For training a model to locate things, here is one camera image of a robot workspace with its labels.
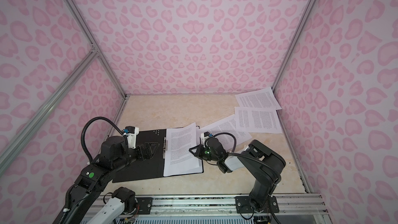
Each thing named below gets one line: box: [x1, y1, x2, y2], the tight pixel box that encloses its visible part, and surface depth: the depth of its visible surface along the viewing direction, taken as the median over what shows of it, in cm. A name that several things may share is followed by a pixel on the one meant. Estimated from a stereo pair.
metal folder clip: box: [162, 136, 169, 160], surface depth 94 cm
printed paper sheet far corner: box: [234, 86, 282, 110], surface depth 120 cm
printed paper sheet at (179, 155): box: [163, 122, 200, 177], surface depth 91 cm
